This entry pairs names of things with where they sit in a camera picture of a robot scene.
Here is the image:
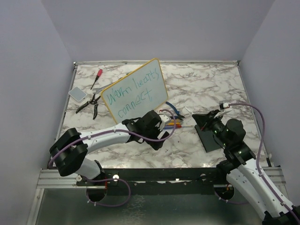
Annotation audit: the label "blue red precision screwdriver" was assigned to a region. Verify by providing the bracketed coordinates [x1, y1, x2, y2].
[163, 125, 194, 130]

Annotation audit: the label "small white square device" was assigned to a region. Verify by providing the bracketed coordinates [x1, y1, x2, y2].
[68, 87, 87, 103]

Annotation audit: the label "silver open-end wrench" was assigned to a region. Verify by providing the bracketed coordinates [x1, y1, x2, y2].
[93, 87, 106, 94]

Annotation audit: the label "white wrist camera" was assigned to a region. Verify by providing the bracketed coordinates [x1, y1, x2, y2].
[156, 112, 171, 131]
[214, 101, 232, 118]

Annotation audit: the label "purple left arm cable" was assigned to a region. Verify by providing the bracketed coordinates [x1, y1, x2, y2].
[48, 108, 176, 208]

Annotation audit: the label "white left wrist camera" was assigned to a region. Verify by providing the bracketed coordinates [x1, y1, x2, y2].
[156, 112, 171, 131]

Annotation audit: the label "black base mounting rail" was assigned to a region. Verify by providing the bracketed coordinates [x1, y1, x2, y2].
[76, 167, 235, 199]

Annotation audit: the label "yellow framed whiteboard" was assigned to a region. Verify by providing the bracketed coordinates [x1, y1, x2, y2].
[101, 58, 168, 123]

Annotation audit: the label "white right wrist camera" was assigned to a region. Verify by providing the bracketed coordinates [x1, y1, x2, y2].
[214, 101, 232, 118]

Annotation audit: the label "black rectangular eraser block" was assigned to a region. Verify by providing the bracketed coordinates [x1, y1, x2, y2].
[195, 125, 223, 153]

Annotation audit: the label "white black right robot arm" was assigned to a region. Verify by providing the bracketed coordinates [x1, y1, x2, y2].
[192, 110, 300, 225]

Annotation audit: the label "red handled screwdriver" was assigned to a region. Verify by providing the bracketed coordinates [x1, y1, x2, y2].
[90, 69, 103, 89]

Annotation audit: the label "blue handled cutting pliers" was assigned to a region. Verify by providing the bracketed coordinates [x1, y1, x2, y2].
[165, 101, 185, 120]

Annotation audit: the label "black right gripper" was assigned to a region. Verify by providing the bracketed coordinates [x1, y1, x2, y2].
[193, 109, 230, 147]

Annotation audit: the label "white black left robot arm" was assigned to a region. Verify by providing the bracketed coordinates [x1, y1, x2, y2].
[49, 110, 171, 185]

